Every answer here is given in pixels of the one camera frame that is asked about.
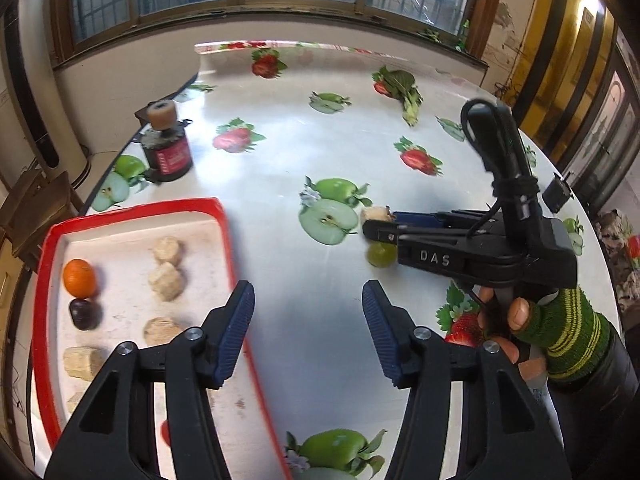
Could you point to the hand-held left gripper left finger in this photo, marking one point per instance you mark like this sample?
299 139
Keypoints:
235 330

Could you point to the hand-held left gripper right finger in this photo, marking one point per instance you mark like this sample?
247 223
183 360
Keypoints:
380 330

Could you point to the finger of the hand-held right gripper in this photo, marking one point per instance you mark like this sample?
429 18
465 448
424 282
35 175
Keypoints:
382 232
420 218

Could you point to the green grape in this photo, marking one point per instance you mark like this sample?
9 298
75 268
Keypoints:
381 255

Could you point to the red rimmed white tray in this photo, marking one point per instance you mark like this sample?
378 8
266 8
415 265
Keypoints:
125 230

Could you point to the dark purple plum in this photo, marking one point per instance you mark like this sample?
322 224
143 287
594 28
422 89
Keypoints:
84 314

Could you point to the large beige corn cob piece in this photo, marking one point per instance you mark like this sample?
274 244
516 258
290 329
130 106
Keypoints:
82 362

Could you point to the large orange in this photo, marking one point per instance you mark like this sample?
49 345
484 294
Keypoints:
79 277

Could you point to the long beige corn cob piece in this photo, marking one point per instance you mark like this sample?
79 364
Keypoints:
75 400

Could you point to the person's right forearm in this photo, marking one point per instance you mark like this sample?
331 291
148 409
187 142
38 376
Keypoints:
605 420

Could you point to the person's right hand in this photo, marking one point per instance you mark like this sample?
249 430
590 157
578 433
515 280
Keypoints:
550 330

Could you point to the small black box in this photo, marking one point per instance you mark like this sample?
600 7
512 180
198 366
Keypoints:
557 192

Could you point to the red tomato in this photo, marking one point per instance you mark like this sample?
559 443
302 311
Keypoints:
165 432

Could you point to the floral cushion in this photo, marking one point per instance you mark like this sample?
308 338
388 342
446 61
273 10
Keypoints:
625 255

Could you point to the green leafy vegetable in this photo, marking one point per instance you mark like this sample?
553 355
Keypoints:
402 87

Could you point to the black red ink bottle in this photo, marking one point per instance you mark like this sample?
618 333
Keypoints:
167 155

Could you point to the green bottle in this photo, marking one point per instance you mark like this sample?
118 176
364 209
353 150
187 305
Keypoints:
463 35

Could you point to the yellow wooden cabinet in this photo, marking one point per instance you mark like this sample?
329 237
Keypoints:
10 280

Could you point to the yellow wooden door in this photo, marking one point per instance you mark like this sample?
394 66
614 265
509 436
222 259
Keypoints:
560 35

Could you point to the wooden chair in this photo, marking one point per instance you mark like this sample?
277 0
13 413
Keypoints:
30 205

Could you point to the white standing air conditioner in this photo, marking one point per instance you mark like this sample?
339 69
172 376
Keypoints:
15 85

